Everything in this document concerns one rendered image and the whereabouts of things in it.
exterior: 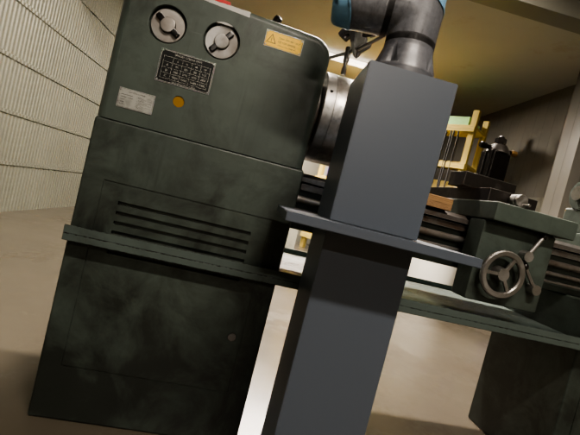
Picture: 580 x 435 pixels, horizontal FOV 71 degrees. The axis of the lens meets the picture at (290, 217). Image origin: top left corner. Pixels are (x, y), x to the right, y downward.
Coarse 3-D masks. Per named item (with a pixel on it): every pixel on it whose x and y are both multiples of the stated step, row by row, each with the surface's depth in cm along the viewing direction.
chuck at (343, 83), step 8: (344, 80) 136; (352, 80) 139; (344, 88) 133; (336, 96) 131; (344, 96) 132; (336, 104) 131; (344, 104) 131; (336, 112) 131; (336, 120) 131; (328, 128) 132; (336, 128) 132; (328, 136) 133; (336, 136) 133; (328, 144) 135; (320, 152) 138; (328, 152) 137; (320, 160) 142; (328, 160) 141
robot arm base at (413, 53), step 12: (396, 36) 92; (408, 36) 91; (420, 36) 90; (384, 48) 94; (396, 48) 91; (408, 48) 90; (420, 48) 90; (432, 48) 93; (384, 60) 92; (396, 60) 90; (408, 60) 89; (420, 60) 90; (432, 60) 94; (420, 72) 89; (432, 72) 93
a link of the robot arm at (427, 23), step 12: (396, 0) 91; (408, 0) 90; (420, 0) 90; (432, 0) 90; (444, 0) 92; (396, 12) 91; (408, 12) 91; (420, 12) 90; (432, 12) 91; (384, 24) 93; (396, 24) 93; (408, 24) 91; (420, 24) 90; (432, 24) 91; (384, 36) 97; (432, 36) 92
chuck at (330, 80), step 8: (328, 72) 137; (328, 80) 133; (336, 80) 134; (328, 88) 131; (336, 88) 132; (328, 96) 131; (328, 104) 130; (320, 112) 132; (328, 112) 130; (320, 120) 131; (328, 120) 131; (320, 128) 132; (312, 136) 135; (320, 136) 133; (312, 144) 135; (320, 144) 135; (312, 152) 138; (312, 160) 144
